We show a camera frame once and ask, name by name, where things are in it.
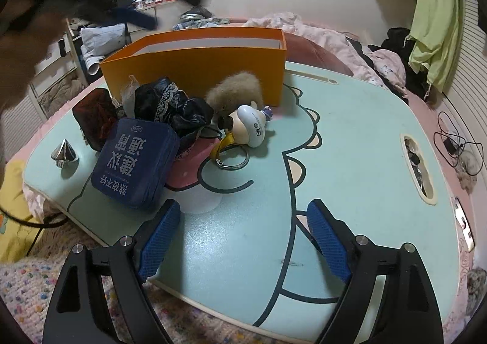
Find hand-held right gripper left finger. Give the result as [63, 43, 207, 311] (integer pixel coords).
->
[43, 200, 181, 344]

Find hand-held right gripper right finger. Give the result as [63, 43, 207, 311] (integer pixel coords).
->
[306, 199, 444, 344]

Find clear plastic wrapper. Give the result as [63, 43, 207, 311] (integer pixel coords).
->
[121, 75, 138, 116]

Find blue zip pouch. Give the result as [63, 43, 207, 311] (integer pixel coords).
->
[90, 118, 181, 211]

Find orange cardboard box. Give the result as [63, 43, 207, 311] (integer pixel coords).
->
[100, 27, 287, 108]

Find dark red pouch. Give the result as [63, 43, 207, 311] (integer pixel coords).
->
[72, 88, 118, 152]

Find dark satin lace cloth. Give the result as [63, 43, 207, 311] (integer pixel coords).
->
[134, 77, 214, 151]

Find beige fur pompom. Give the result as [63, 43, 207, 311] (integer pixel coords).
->
[205, 71, 264, 120]

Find silver cone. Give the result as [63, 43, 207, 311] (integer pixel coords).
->
[51, 138, 80, 169]

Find white mushroom doll keychain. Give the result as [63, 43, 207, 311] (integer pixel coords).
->
[210, 104, 275, 170]

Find cartoon printed desktop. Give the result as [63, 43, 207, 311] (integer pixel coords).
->
[23, 63, 476, 341]

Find person's left hand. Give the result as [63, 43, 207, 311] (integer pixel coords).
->
[0, 0, 67, 113]

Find blue grey clothes pile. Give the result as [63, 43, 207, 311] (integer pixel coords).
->
[173, 7, 229, 31]

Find pale blue pillow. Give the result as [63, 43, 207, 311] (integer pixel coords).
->
[80, 25, 128, 75]

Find white drawer unit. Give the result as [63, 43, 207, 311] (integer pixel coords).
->
[30, 36, 80, 116]

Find crumpled foil wrappers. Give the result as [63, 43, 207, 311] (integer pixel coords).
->
[405, 139, 429, 196]

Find pink floral quilt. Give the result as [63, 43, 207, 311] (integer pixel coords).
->
[247, 12, 406, 90]

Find smartphone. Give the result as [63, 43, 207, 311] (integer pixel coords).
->
[454, 197, 476, 251]

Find speckled fluffy blanket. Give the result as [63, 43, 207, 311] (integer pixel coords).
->
[0, 215, 275, 344]

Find maroon pillow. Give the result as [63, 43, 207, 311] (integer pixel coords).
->
[283, 32, 352, 76]

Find yellow cartoon pillow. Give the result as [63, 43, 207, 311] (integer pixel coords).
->
[0, 159, 42, 263]

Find beige fluffy cloth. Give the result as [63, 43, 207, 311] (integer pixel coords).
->
[457, 150, 482, 189]

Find black clothes pile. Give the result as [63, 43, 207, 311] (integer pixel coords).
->
[367, 27, 429, 101]

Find white slatted door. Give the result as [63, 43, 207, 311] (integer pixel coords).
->
[441, 0, 487, 132]

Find green hanging garment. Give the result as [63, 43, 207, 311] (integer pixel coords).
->
[409, 0, 461, 94]

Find black charger cable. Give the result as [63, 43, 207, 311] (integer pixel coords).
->
[434, 111, 484, 177]

